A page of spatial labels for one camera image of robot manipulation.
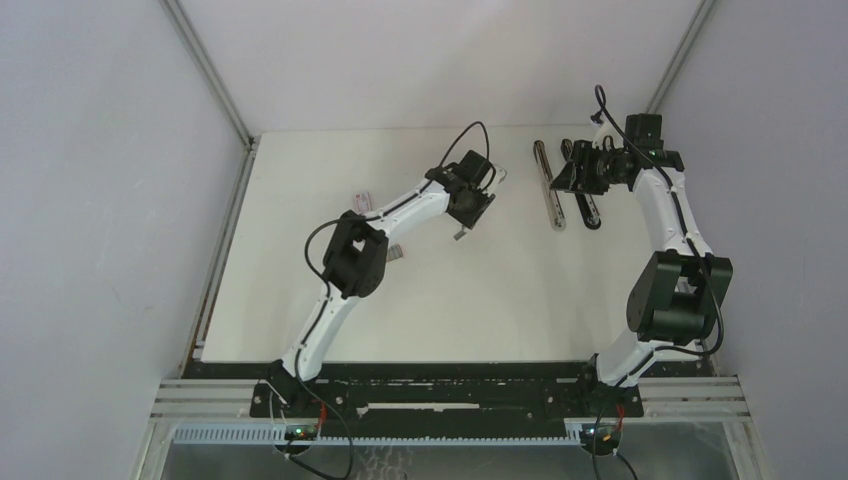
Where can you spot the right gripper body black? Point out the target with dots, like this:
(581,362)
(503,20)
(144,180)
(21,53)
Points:
(601,168)

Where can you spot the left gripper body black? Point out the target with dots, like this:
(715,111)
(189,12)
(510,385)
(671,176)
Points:
(473,208)

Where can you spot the silver black staple remover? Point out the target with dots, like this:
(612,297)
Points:
(553,205)

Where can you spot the black stapler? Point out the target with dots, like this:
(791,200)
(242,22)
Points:
(589,212)

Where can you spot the staple box tray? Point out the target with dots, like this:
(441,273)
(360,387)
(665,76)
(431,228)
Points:
(394,252)

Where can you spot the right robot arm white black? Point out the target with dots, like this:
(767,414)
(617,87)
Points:
(675,305)

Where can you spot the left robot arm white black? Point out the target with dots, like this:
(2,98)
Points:
(354,262)

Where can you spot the red white staple box sleeve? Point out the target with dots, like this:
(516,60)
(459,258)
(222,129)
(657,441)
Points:
(362,203)

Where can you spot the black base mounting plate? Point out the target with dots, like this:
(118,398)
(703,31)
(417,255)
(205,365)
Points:
(449,400)

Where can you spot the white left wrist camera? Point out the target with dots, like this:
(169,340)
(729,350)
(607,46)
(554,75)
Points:
(498,179)

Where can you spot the right controller board with wires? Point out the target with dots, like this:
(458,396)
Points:
(603,438)

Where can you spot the controller board with wires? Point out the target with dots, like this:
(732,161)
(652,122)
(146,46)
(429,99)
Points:
(292,452)
(603,438)

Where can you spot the left controller board with wires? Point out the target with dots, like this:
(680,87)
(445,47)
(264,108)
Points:
(292,452)

